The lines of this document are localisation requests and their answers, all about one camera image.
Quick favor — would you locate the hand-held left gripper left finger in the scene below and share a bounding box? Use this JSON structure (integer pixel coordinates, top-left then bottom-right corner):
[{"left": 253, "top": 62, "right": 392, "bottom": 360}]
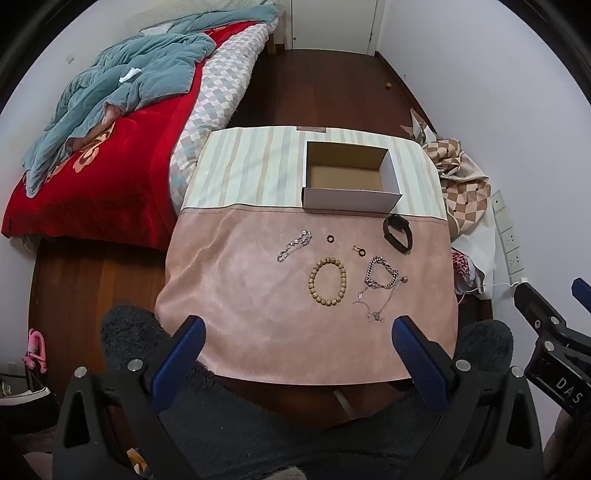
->
[{"left": 52, "top": 315, "right": 207, "bottom": 480}]

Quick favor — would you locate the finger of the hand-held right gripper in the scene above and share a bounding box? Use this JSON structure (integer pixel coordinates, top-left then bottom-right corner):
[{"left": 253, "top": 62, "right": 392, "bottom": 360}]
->
[
  {"left": 571, "top": 277, "right": 591, "bottom": 317},
  {"left": 514, "top": 282, "right": 570, "bottom": 344}
]

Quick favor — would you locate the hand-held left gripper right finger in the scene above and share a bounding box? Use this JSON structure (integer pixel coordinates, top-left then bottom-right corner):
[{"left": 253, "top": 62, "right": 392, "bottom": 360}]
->
[{"left": 392, "top": 315, "right": 546, "bottom": 480}]

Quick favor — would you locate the thin silver necklace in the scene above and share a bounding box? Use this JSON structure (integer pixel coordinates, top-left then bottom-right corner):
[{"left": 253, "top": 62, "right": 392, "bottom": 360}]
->
[{"left": 353, "top": 276, "right": 410, "bottom": 324}]

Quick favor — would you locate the chunky silver chain bracelet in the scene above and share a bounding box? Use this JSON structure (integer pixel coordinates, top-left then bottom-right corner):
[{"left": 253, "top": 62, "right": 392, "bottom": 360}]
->
[{"left": 365, "top": 255, "right": 400, "bottom": 291}]

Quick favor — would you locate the wooden bead bracelet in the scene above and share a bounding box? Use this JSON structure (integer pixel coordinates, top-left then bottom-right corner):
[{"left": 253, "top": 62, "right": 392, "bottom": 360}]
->
[{"left": 308, "top": 258, "right": 347, "bottom": 308}]

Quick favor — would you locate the black wristband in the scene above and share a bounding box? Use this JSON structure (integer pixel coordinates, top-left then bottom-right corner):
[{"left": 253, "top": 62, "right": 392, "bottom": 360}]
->
[{"left": 383, "top": 213, "right": 415, "bottom": 254}]

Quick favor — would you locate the slim silver chain bracelet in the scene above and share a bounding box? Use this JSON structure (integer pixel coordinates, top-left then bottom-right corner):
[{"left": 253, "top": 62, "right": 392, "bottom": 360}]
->
[{"left": 276, "top": 230, "right": 312, "bottom": 263}]

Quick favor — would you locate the cardboard box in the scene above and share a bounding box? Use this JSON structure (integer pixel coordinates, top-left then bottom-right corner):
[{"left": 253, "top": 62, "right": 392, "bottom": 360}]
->
[{"left": 301, "top": 141, "right": 403, "bottom": 214}]

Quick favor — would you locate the white power strip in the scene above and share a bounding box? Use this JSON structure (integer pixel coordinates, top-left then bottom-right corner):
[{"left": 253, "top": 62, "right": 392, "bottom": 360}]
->
[{"left": 491, "top": 190, "right": 527, "bottom": 278}]

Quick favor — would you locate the table with pink cloth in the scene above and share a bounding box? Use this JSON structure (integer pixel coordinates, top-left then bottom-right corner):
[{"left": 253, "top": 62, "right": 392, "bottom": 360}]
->
[{"left": 154, "top": 126, "right": 459, "bottom": 385}]

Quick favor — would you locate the brown checkered cloth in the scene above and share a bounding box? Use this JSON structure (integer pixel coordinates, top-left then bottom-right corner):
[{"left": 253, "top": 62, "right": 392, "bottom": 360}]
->
[{"left": 399, "top": 134, "right": 497, "bottom": 296}]

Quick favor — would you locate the pink plastic item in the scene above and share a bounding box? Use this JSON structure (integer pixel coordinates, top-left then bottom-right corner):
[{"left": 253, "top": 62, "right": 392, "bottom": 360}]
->
[{"left": 23, "top": 329, "right": 48, "bottom": 374}]

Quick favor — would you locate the bed with red blanket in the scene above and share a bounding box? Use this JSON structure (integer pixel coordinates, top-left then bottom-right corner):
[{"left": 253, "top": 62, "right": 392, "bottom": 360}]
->
[{"left": 1, "top": 21, "right": 259, "bottom": 250}]

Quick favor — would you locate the checkered bedsheet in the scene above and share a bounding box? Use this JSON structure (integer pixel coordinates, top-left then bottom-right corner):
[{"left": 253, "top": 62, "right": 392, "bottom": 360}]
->
[{"left": 168, "top": 21, "right": 273, "bottom": 217}]

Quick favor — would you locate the teal quilt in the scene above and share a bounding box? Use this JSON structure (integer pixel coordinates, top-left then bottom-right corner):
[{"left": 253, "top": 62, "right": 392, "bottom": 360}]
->
[{"left": 22, "top": 2, "right": 278, "bottom": 197}]

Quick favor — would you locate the white door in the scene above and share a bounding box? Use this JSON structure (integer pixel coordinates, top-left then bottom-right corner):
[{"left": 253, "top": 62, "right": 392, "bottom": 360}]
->
[{"left": 285, "top": 0, "right": 386, "bottom": 56}]

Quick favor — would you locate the white cable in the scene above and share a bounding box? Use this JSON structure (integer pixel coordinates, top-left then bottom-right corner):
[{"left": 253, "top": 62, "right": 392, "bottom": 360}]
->
[{"left": 457, "top": 276, "right": 529, "bottom": 305}]

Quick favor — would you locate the wooden bed frame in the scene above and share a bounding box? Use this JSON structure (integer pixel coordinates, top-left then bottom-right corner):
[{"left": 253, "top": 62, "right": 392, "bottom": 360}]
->
[{"left": 267, "top": 10, "right": 288, "bottom": 54}]

